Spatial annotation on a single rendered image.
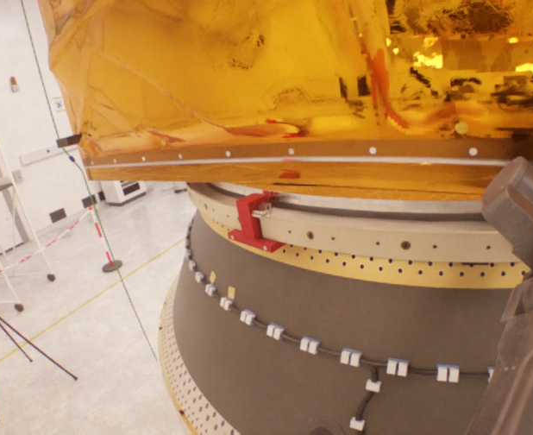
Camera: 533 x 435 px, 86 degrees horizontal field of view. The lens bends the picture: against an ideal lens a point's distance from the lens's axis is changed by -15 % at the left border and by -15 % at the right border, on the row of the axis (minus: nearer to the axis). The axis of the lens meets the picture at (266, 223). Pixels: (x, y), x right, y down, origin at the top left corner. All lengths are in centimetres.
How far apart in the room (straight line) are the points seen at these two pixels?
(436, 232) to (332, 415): 38
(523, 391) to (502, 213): 15
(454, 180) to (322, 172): 23
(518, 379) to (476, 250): 28
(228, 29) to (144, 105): 29
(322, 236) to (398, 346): 22
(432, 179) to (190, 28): 50
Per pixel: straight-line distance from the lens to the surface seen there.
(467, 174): 55
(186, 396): 100
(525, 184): 34
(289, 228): 57
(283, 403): 72
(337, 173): 60
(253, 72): 59
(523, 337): 29
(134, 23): 80
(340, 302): 60
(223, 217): 72
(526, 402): 26
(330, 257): 60
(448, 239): 50
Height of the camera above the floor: 193
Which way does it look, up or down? 23 degrees down
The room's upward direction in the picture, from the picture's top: 10 degrees counter-clockwise
